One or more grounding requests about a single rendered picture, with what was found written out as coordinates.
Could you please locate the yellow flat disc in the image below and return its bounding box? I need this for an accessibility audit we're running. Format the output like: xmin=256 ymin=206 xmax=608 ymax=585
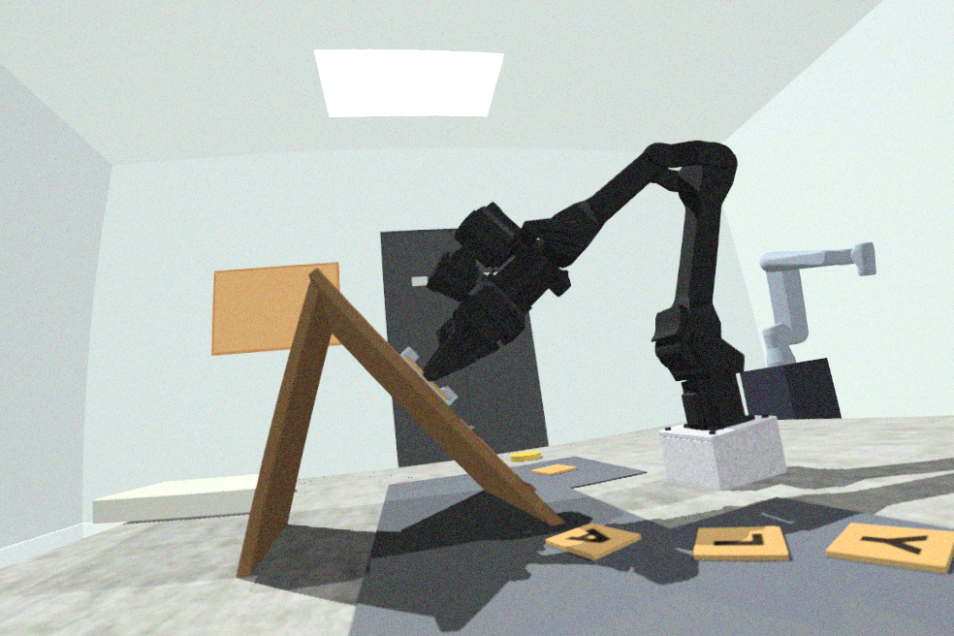
xmin=510 ymin=451 xmax=541 ymax=462

